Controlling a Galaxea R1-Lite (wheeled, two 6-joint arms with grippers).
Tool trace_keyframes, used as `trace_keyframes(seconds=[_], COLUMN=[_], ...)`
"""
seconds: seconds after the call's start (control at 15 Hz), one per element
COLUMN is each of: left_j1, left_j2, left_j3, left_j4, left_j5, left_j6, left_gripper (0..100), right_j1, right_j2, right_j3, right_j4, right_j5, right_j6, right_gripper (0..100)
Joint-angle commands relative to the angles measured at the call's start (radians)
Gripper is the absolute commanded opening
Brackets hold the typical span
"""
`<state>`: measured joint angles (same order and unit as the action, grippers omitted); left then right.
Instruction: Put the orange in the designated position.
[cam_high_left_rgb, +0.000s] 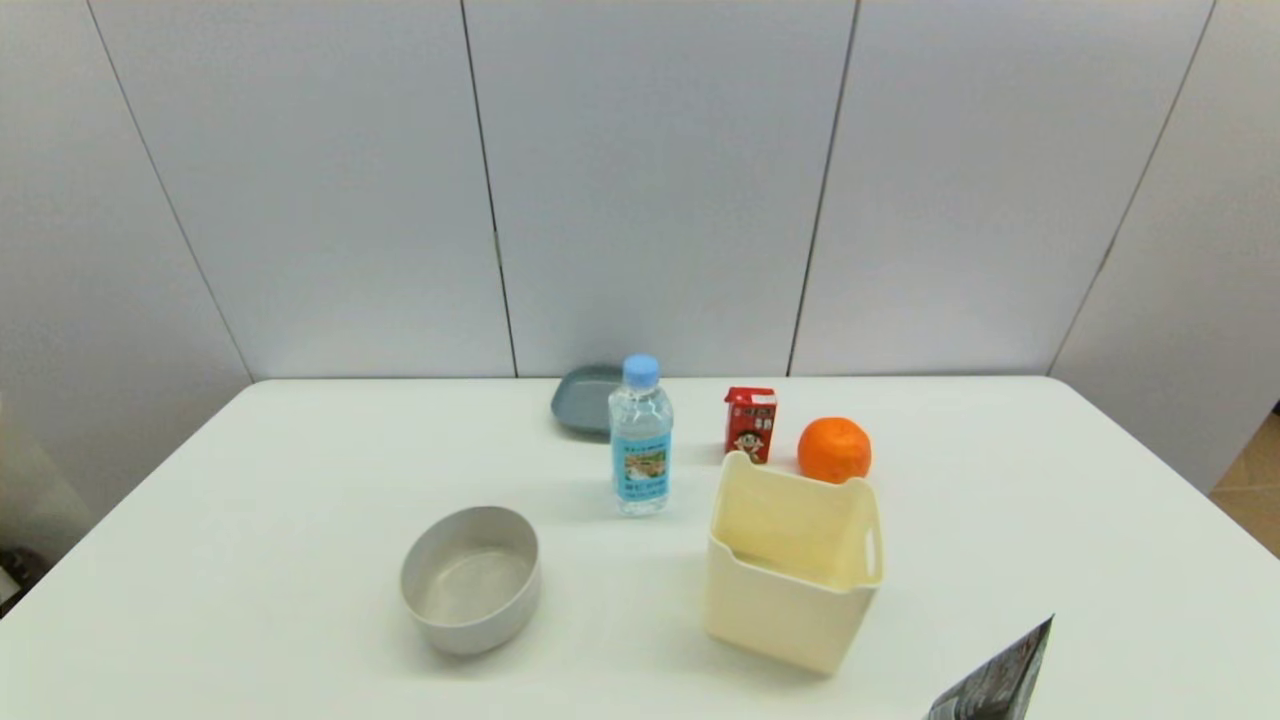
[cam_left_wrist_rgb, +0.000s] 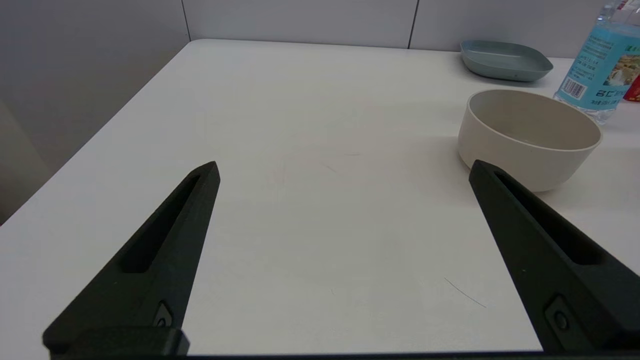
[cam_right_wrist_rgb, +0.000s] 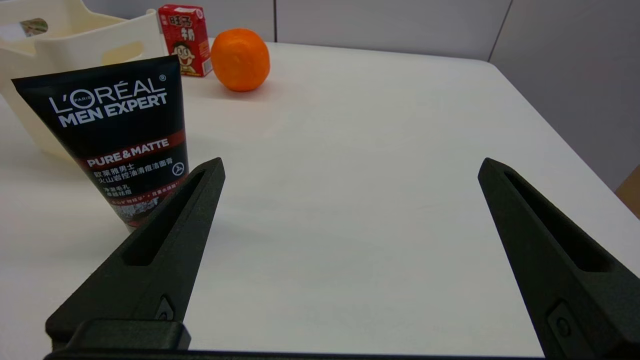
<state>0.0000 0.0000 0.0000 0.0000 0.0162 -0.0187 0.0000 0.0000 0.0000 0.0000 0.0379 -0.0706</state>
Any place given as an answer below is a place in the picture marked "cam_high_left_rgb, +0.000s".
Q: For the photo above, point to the orange fruit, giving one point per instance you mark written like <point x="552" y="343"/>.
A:
<point x="834" y="450"/>

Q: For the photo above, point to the cream plastic storage basket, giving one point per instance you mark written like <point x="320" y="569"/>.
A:
<point x="790" y="590"/>

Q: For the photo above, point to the blue-grey plate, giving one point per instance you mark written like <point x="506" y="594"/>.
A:
<point x="582" y="400"/>

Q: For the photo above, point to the clear water bottle blue label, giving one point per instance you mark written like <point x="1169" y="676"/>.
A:
<point x="640" y="450"/>

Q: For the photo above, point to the red milk carton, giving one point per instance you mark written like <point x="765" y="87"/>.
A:
<point x="750" y="425"/>

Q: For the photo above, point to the grey round bowl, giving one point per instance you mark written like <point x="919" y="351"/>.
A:
<point x="470" y="585"/>

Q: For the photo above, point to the dark object on floor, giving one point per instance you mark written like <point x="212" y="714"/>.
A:
<point x="14" y="575"/>

